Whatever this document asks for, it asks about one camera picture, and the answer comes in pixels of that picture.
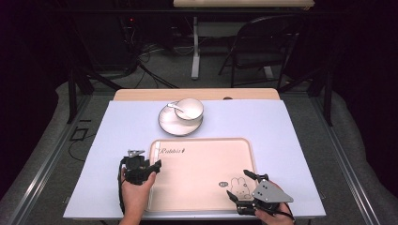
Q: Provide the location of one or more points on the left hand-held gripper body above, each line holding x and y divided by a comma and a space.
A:
136, 168

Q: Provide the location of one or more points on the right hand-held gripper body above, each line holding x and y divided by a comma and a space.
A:
269, 193

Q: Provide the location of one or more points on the pink plastic tray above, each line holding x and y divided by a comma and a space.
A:
203, 175

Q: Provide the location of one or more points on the white plate dark rim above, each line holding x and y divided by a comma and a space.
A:
175, 125

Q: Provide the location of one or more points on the white ceramic spoon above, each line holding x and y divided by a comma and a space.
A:
176, 107

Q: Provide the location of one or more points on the white bowl dark rim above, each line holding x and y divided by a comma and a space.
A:
192, 110

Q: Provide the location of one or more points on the person's right hand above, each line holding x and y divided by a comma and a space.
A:
278, 218

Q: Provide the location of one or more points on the person's left hand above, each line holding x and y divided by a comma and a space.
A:
136, 197

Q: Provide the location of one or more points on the white table mat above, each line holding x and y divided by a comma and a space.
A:
250, 131

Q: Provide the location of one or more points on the wooden table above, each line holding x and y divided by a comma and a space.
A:
203, 93

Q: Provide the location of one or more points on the black metal stand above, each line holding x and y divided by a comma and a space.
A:
327, 90
73, 90

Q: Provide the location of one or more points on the black folding chair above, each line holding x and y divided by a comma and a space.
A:
263, 47

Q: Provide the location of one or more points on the black computer tower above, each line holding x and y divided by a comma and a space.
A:
109, 40

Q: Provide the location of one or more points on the light desk white legs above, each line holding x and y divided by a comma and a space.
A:
244, 3

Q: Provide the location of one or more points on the grey metal floor rail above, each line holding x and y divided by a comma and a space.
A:
344, 165
47, 162

